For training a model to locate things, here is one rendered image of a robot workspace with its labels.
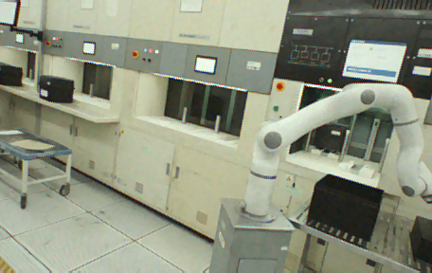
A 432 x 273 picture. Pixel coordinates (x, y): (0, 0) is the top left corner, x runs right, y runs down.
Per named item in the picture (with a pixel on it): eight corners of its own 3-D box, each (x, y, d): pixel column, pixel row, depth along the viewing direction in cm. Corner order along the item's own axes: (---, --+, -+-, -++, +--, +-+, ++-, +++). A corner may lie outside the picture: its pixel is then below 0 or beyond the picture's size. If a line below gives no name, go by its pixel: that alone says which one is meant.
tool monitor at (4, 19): (-16, 30, 312) (-16, -6, 305) (33, 40, 354) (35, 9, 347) (1, 33, 291) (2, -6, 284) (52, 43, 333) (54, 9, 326)
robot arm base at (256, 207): (242, 221, 123) (249, 180, 120) (230, 201, 142) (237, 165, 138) (282, 223, 128) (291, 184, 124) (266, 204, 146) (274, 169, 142)
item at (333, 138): (309, 148, 239) (318, 110, 233) (315, 146, 256) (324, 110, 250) (340, 156, 226) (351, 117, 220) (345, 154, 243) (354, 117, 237)
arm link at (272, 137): (263, 151, 134) (265, 159, 118) (252, 127, 133) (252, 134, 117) (369, 102, 125) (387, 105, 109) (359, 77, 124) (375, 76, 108)
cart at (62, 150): (-31, 175, 288) (-30, 128, 279) (26, 166, 333) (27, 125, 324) (22, 210, 242) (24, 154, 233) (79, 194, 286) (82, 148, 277)
